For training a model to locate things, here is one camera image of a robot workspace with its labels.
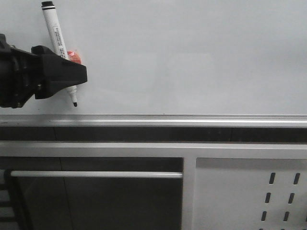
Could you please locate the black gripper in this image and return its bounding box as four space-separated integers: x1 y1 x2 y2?
0 34 87 108

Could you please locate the red round magnet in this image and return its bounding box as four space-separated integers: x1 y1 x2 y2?
67 50 82 64

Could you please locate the white whiteboard marker pen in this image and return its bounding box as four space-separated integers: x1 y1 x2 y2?
41 0 79 108

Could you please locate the white whiteboard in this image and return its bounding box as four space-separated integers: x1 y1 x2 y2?
0 0 307 128

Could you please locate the white perforated pegboard panel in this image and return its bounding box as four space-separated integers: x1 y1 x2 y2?
192 158 307 230

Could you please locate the white horizontal rail bar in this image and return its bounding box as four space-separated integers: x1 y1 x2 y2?
11 171 183 179

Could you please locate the white metal stand frame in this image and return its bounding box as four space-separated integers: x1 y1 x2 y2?
0 141 307 230

